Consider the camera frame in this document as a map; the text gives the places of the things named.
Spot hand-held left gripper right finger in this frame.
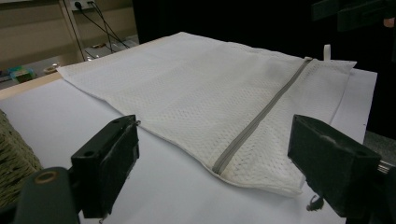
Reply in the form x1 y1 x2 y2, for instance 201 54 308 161
287 114 383 218

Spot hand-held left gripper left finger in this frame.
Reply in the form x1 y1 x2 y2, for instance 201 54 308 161
70 114 140 219

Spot green woven basket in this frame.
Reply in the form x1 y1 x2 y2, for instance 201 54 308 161
0 109 44 209

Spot white cloth sheet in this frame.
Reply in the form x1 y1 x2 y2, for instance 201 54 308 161
56 31 358 198

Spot blue green floor object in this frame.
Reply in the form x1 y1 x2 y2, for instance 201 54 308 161
7 65 35 84

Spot beige wooden desk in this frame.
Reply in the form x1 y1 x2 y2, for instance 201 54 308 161
0 0 140 72

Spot white power strip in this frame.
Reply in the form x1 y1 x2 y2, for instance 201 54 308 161
73 0 96 11

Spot black hanging cables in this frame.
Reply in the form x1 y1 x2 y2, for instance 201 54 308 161
74 1 131 60

